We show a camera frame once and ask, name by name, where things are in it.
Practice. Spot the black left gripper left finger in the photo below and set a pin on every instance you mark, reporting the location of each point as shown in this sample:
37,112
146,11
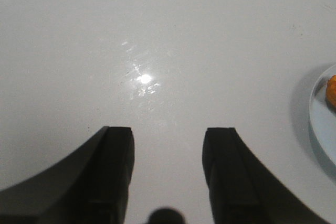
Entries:
90,185

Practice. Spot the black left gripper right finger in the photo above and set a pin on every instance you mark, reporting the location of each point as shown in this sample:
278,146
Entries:
242,189

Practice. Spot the light blue round plate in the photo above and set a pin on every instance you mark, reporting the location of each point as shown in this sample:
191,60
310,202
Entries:
322,123

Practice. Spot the orange corn cob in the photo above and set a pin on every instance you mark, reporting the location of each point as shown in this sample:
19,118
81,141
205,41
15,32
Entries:
331,91

